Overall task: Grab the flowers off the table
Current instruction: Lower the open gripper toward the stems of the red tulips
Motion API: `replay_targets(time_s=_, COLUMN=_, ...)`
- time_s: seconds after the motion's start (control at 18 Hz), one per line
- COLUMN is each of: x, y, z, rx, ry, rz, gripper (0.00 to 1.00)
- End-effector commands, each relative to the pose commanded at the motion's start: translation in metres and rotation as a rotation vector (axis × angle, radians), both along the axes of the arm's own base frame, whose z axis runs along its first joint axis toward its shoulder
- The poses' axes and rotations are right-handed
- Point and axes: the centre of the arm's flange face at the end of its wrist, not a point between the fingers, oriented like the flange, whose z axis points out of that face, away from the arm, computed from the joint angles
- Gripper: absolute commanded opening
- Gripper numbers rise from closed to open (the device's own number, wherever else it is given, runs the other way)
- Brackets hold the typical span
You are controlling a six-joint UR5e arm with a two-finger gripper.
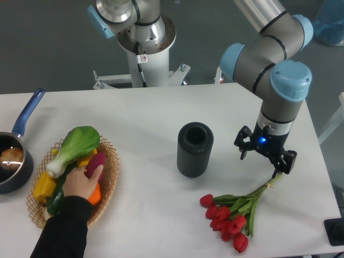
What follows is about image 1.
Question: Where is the purple sweet potato toy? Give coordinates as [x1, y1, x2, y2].
[85, 152, 106, 178]

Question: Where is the white metal frame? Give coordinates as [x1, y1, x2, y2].
[318, 92, 343, 145]

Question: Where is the yellow pepper toy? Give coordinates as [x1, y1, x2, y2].
[76, 149, 97, 167]

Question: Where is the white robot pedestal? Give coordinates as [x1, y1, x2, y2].
[93, 14, 190, 90]

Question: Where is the orange carrot toy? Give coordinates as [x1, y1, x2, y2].
[88, 183, 102, 205]

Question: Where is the green cucumber toy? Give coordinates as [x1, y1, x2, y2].
[47, 161, 77, 216]

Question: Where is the black device at edge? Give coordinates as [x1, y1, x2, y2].
[324, 218, 344, 246]

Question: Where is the yellow corn toy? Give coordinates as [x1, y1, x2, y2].
[32, 171, 56, 203]

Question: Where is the bare human hand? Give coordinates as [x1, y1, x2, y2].
[62, 165, 103, 199]

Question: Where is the blue bin in background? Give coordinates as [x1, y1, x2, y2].
[313, 0, 343, 46]

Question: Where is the brown patty in pan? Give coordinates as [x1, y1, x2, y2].
[1, 147, 24, 170]

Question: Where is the black sleeved forearm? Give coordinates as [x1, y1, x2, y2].
[31, 196, 93, 257]

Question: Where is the dark ribbed vase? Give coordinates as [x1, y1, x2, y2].
[177, 122, 214, 178]

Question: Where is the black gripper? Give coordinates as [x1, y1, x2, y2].
[234, 125, 297, 178]

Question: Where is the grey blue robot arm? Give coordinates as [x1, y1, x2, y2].
[87, 1, 313, 174]

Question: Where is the blue handled saucepan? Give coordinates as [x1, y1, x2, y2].
[1, 88, 45, 194]

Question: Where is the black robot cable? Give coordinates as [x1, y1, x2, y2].
[135, 41, 148, 88]

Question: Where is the green bok choy toy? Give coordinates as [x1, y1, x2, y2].
[46, 126, 100, 178]

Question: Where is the woven wicker basket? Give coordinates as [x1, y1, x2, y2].
[26, 136, 119, 229]

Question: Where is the red tulip bouquet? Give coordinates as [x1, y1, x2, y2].
[199, 174, 281, 253]

